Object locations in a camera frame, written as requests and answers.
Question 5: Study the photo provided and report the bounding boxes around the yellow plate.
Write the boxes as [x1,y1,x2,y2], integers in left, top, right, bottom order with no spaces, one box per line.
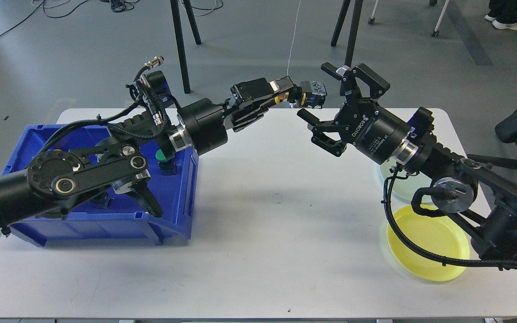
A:
[386,205,470,282]

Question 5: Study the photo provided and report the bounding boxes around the black tripod stand right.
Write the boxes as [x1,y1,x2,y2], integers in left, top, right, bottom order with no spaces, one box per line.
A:
[330,0,364,68]

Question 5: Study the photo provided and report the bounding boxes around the blue plastic bin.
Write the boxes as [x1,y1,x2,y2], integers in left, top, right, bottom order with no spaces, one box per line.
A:
[2,125,198,247]

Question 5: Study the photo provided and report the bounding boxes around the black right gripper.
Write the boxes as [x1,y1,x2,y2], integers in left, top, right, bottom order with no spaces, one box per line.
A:
[297,62,411,164]

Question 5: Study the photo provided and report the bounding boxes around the black tripod stand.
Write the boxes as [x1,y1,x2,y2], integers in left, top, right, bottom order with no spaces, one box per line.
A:
[170,0,202,94]
[330,0,364,68]

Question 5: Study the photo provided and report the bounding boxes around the light green plate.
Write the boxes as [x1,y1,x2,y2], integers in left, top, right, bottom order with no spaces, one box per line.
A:
[379,160,432,203]

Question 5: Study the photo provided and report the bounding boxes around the white shoe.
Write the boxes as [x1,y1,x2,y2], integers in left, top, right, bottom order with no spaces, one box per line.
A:
[484,15,517,31]

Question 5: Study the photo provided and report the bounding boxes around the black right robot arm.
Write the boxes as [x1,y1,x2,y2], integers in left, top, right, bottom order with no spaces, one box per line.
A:
[298,62,517,270]

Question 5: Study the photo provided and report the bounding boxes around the black floor cables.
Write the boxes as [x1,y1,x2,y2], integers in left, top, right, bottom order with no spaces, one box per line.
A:
[0,0,223,72]

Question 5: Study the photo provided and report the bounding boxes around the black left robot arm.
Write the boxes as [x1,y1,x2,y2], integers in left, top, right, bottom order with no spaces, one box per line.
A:
[0,57,306,236]

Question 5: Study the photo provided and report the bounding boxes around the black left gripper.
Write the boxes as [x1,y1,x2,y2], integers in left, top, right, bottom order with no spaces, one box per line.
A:
[178,76,304,156]

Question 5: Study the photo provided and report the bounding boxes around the black tripod stand left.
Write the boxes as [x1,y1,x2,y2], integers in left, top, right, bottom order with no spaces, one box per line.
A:
[170,0,202,94]

